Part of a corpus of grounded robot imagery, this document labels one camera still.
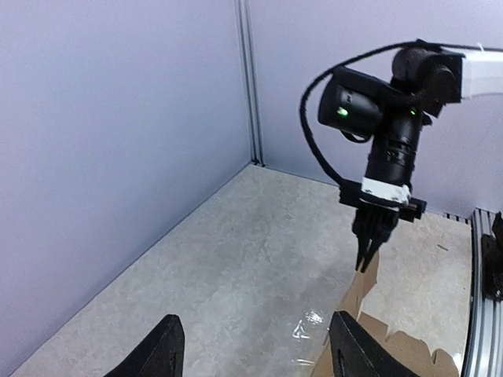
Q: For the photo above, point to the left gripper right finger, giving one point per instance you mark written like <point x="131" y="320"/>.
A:
<point x="356" y="353"/>

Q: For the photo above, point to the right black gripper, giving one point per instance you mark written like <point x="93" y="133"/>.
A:
<point x="373" y="224"/>

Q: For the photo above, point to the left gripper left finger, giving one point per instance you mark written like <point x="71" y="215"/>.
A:
<point x="160" y="353"/>

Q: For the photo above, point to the brown cardboard box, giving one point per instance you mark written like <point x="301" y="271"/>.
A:
<point x="413" y="353"/>

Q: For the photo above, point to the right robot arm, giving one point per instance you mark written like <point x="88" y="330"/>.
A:
<point x="425" y="78"/>

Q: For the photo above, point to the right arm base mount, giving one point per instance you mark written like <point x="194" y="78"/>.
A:
<point x="492" y="261"/>

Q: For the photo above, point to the front aluminium rail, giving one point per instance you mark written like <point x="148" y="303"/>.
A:
<point x="483" y="356"/>

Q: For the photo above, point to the right aluminium frame post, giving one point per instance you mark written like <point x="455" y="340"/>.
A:
<point x="244" y="27"/>

